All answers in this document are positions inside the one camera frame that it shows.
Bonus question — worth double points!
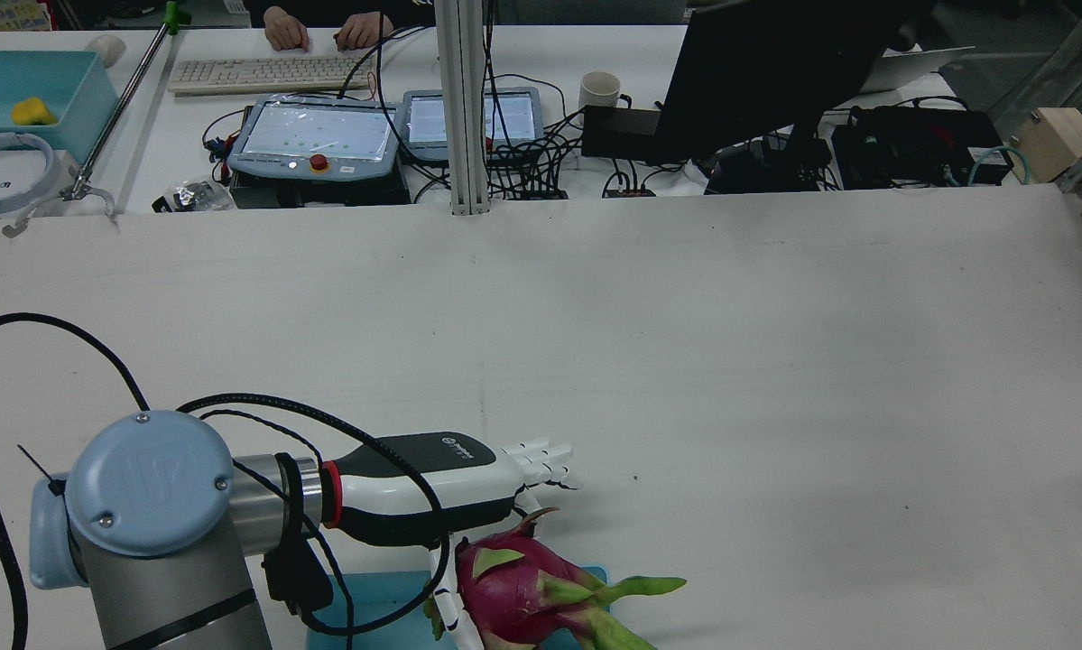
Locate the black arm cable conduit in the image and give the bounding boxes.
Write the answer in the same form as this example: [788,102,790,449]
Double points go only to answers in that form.
[0,312,452,650]

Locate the white mug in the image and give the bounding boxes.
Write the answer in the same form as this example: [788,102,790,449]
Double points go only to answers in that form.
[578,70,624,115]

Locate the teal storage bin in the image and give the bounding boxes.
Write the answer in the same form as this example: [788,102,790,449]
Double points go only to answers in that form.
[0,50,120,164]

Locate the yellow toy object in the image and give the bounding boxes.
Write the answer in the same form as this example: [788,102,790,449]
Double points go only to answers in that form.
[10,97,59,128]

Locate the white computer mouse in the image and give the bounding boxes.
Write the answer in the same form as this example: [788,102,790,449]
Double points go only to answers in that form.
[84,33,129,70]

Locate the light blue plastic bin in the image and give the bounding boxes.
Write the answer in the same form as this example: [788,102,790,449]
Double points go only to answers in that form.
[306,565,610,650]

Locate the aluminium frame beam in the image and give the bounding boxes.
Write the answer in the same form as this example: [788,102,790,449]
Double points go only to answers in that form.
[990,0,1082,192]

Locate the clear plastic bag of parts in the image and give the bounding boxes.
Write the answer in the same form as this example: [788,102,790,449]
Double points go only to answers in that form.
[151,180,236,215]

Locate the clear plastic hook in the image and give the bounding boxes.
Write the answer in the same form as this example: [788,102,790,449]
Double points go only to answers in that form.
[1,184,119,239]

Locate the grey blue teach pendant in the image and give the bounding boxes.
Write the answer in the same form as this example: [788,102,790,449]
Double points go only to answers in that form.
[402,87,547,164]

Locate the magenta dragon fruit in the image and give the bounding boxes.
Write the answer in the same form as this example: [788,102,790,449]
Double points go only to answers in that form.
[423,506,689,650]

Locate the white blue headphones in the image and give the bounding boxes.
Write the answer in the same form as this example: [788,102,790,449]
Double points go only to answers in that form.
[0,132,58,217]

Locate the metal rod with green tip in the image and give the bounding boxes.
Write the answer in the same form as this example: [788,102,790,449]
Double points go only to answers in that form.
[60,0,191,202]

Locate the wooden block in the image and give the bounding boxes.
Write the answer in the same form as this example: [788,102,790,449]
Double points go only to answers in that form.
[1009,106,1082,251]

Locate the beige computer keyboard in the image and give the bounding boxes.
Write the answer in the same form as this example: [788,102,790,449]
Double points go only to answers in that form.
[166,55,380,98]

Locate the teach pendant with red button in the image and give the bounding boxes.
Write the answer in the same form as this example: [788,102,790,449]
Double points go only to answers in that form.
[227,93,407,184]

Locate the person's right hand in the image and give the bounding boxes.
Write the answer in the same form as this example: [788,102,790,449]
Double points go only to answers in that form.
[263,6,312,52]

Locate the black box behind mug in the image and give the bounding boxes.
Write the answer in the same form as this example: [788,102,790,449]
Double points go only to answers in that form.
[580,105,688,164]

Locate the aluminium profile post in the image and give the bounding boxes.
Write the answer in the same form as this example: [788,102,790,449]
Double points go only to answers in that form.
[433,0,491,217]

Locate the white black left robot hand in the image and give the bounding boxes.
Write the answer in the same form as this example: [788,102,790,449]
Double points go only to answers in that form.
[322,432,584,650]

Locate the person's left hand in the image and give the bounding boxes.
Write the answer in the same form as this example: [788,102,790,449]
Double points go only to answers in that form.
[334,12,396,52]

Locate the black electronics box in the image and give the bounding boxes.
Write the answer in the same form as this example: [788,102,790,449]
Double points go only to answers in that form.
[830,106,1016,191]

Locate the black computer monitor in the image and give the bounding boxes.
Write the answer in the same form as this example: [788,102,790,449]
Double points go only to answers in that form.
[652,0,937,169]

